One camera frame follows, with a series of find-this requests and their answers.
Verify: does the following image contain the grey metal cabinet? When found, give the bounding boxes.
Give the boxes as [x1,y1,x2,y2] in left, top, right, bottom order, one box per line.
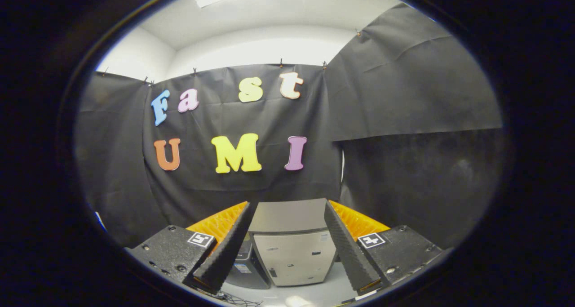
[248,198,338,287]

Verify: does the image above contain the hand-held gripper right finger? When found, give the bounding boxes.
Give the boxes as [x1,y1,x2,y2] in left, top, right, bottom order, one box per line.
[324,200,444,295]

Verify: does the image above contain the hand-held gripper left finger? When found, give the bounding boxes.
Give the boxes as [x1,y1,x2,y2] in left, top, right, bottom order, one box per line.
[126,201,258,295]

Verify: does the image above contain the black backdrop cloth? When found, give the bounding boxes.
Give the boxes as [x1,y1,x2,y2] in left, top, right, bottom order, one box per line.
[74,2,504,249]

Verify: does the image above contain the small grey washing machine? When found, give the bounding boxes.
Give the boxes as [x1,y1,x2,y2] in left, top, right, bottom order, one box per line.
[226,231,271,290]

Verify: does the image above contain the row of small cloth clips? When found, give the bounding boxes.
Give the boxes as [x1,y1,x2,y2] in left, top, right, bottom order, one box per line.
[102,28,362,85]

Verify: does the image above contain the thin black cables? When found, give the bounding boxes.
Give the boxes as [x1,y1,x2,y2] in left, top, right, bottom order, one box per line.
[198,289,265,307]

